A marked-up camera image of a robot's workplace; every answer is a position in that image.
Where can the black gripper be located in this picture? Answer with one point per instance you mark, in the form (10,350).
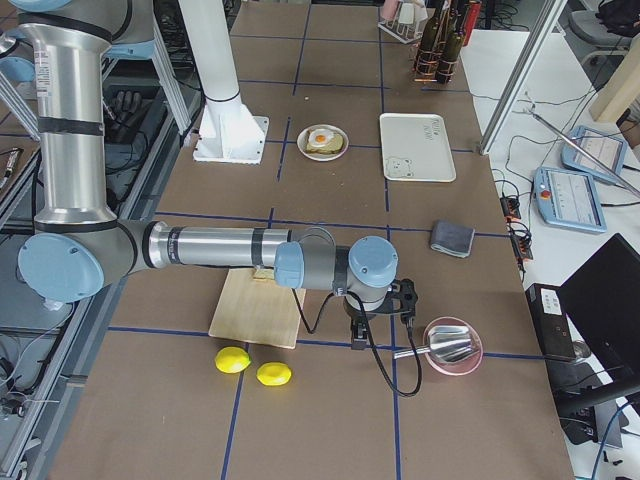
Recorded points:
(361,316)

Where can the bread slice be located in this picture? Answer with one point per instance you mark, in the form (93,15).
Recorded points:
(334,146)
(263,274)

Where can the white round plate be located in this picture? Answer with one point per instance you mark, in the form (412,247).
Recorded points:
(302,140)

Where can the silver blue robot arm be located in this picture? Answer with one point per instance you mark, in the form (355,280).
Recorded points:
(80,245)

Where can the white bear tray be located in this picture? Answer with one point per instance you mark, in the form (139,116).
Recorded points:
(415,147)

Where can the metal scoop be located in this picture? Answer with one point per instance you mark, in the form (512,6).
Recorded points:
(447,344)

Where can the yellow lemon half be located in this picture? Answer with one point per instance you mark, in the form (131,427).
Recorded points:
(274,374)

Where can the pink plastic bowl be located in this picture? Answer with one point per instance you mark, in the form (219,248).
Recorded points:
(464,367)

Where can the wooden cutting board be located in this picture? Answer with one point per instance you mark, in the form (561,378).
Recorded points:
(257,312)

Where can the whole yellow lemon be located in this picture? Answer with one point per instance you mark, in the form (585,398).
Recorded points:
(232,360)

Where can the grey folded cloth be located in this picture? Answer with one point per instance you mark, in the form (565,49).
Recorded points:
(452,239)

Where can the black computer box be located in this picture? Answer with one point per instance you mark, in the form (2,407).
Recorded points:
(550,322)

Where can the fried egg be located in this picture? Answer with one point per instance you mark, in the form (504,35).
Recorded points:
(319,138)

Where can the black monitor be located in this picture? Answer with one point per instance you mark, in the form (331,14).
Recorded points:
(601,299)

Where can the near blue teach pendant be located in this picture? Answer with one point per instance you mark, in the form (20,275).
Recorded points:
(568,199)

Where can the blue teach pendant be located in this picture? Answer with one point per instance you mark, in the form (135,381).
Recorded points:
(608,149)
(568,199)

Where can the dark wine bottle rear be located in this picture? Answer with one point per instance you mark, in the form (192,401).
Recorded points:
(430,45)

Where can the dark wine bottle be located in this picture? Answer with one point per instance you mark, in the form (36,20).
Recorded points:
(454,40)
(430,45)

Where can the dark wine bottle front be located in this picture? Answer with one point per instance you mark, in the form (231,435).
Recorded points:
(454,40)

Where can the far blue teach pendant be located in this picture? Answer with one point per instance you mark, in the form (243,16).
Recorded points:
(608,149)

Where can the red bottle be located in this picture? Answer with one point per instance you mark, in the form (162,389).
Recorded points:
(470,19)

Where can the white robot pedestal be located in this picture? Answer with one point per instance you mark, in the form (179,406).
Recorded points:
(228,132)

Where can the copper wire bottle rack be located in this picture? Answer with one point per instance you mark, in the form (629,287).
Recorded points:
(437,65)

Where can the white wire dish rack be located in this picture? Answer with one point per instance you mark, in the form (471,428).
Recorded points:
(404,20)

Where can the aluminium frame post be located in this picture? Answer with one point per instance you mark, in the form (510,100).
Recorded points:
(543,26)

